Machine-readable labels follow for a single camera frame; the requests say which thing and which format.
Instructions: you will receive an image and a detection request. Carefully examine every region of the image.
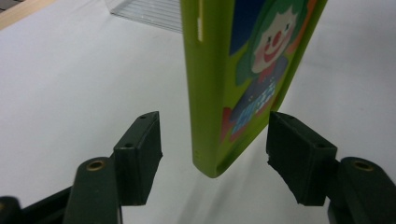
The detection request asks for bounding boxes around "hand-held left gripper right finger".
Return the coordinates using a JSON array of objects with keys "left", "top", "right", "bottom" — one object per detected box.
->
[{"left": 265, "top": 110, "right": 338, "bottom": 207}]

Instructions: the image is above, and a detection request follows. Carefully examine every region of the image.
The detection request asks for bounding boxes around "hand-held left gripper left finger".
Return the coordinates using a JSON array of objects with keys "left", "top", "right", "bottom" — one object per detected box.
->
[{"left": 113, "top": 110, "right": 163, "bottom": 207}]

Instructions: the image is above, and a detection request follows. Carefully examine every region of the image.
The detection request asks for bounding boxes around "green clown phone case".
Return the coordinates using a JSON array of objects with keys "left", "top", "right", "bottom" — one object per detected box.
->
[{"left": 179, "top": 0, "right": 329, "bottom": 179}]

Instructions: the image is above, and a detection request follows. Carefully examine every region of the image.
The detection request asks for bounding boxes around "clear plastic tray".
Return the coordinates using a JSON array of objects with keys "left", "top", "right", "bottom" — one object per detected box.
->
[{"left": 105, "top": 0, "right": 183, "bottom": 34}]

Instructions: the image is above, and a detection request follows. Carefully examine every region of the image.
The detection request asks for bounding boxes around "white board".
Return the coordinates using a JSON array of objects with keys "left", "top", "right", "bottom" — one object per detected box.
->
[{"left": 0, "top": 0, "right": 396, "bottom": 224}]

